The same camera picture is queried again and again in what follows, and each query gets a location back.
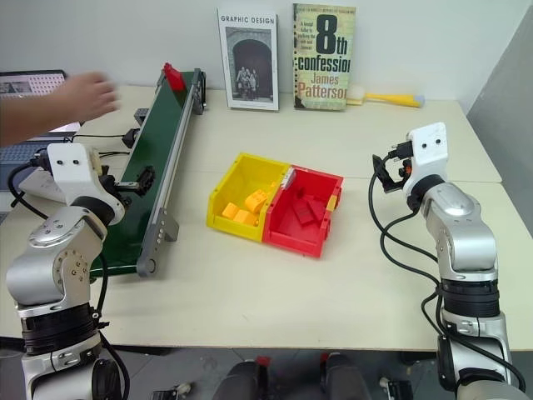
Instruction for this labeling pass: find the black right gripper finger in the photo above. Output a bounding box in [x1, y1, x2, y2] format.
[371, 153, 404, 195]
[386, 142, 412, 161]

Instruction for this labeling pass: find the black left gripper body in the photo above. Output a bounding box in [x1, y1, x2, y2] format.
[97, 174, 131, 209]

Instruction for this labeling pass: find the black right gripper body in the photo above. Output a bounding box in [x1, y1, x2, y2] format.
[387, 140, 414, 185]

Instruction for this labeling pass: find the red toy block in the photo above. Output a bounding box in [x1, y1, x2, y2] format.
[162, 62, 185, 92]
[291, 200, 322, 228]
[306, 193, 331, 222]

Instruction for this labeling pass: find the green conveyor belt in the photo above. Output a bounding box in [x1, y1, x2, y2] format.
[87, 66, 208, 279]

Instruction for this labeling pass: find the person's bare hand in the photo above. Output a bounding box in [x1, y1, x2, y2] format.
[56, 71, 121, 124]

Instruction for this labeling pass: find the yellow cleaning brush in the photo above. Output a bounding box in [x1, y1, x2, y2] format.
[346, 84, 426, 109]

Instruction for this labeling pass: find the yellow plastic bin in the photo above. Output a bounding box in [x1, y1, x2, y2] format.
[206, 152, 291, 242]

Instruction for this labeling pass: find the red plastic bin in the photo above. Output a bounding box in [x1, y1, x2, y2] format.
[262, 164, 345, 259]

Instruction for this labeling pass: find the grey partition panel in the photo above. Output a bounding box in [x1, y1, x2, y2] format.
[465, 22, 533, 241]

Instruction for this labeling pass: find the laptop computer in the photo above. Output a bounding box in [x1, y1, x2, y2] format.
[0, 69, 82, 193]

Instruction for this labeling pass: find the white graphic design book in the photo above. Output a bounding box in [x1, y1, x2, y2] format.
[216, 7, 281, 113]

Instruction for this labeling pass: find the dark rounded shape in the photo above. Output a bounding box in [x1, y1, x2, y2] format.
[226, 359, 272, 400]
[323, 352, 372, 400]

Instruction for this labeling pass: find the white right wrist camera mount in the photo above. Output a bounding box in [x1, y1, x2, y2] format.
[405, 122, 450, 196]

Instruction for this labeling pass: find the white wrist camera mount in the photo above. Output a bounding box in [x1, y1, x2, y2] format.
[405, 122, 450, 196]
[47, 142, 101, 206]

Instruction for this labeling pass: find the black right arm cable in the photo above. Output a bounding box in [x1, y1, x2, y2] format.
[368, 154, 526, 395]

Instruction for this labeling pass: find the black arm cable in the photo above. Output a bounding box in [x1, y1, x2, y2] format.
[7, 162, 128, 400]
[368, 154, 526, 395]

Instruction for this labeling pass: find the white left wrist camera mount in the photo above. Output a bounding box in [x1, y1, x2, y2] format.
[47, 142, 101, 206]

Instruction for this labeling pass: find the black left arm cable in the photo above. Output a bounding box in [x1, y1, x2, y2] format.
[7, 162, 128, 400]

